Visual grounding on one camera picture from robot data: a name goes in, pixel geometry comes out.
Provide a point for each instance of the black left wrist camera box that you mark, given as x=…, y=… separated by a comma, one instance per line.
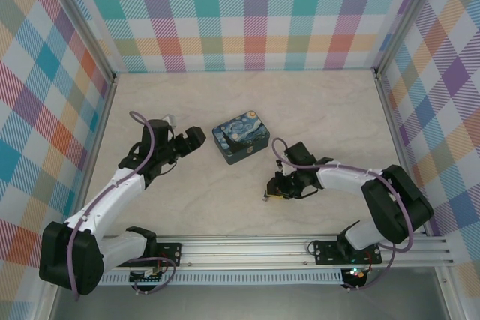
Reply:
x=195, y=135

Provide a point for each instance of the aluminium base rail beam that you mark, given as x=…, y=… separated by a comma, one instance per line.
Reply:
x=243, y=250

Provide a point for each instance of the black left controller board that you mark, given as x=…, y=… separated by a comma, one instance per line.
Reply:
x=146, y=277

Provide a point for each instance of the aluminium frame post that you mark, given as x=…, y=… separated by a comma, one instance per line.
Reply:
x=78, y=20
x=408, y=16

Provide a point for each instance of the aluminium floor rail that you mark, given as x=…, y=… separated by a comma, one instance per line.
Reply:
x=397, y=140
x=95, y=147

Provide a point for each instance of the aluminium left frame post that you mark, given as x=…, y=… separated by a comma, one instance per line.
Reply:
x=78, y=20

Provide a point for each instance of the grey metal sheet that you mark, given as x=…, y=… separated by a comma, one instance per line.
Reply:
x=243, y=305

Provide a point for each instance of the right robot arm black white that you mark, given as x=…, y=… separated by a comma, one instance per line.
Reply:
x=341, y=177

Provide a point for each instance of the black right controller board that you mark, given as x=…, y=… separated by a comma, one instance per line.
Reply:
x=354, y=277

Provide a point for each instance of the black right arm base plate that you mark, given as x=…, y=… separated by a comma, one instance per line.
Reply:
x=326, y=252

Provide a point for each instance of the starry night tin box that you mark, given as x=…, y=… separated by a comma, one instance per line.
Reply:
x=240, y=134

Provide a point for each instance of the aluminium right frame post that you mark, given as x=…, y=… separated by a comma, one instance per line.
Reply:
x=408, y=16

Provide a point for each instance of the black controller board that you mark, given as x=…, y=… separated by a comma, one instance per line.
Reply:
x=146, y=277
x=354, y=277

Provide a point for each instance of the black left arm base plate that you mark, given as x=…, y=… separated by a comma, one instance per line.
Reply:
x=168, y=252

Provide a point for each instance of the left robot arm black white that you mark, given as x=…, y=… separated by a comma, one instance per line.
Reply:
x=108, y=200

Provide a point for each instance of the aluminium left floor rail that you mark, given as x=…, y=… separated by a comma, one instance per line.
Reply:
x=95, y=147

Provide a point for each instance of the aluminium right floor rail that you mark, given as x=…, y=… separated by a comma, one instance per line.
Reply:
x=397, y=140

